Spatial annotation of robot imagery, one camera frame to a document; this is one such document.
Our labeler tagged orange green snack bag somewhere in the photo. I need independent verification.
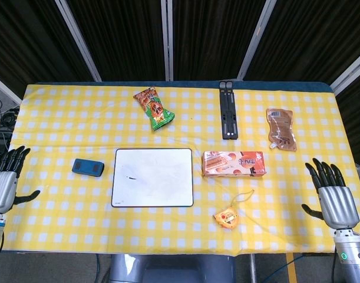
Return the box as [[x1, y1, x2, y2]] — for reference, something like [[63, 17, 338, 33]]
[[133, 86, 176, 132]]

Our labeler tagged black cables bundle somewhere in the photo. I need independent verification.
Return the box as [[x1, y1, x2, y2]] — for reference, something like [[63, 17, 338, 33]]
[[0, 98, 21, 133]]

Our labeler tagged white partition frame post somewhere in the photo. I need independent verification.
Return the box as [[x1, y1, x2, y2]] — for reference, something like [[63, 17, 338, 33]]
[[329, 48, 360, 96], [160, 0, 174, 81], [236, 0, 278, 81], [54, 0, 103, 82], [0, 72, 21, 111]]

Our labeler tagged yellow checkered tablecloth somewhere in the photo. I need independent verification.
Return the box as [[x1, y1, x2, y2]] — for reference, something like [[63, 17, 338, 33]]
[[4, 84, 360, 256]]

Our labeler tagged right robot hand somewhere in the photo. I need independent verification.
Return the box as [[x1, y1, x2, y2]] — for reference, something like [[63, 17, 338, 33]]
[[301, 158, 360, 229]]

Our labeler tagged brown sauce pouch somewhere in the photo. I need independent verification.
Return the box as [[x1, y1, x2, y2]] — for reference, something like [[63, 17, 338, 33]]
[[266, 108, 298, 152]]

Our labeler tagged blue eraser block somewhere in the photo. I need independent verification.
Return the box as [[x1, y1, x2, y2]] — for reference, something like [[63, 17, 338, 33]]
[[72, 158, 105, 177]]

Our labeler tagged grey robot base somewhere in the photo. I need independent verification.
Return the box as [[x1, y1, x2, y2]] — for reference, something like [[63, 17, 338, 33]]
[[109, 254, 236, 283]]

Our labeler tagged white drawing board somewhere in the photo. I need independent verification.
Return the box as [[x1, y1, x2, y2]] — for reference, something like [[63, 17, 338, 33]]
[[111, 147, 194, 208]]

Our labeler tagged black folding stand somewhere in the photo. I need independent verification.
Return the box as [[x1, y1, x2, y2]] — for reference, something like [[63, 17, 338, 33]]
[[219, 80, 239, 140]]

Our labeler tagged orange tape measure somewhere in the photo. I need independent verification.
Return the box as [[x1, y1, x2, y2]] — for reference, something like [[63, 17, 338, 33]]
[[212, 189, 255, 229]]

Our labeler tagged orange biscuit box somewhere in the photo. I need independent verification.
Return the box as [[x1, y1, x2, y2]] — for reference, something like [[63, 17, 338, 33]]
[[202, 151, 268, 178]]

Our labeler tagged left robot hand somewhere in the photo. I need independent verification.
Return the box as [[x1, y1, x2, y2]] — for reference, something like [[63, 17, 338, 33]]
[[0, 145, 41, 214]]

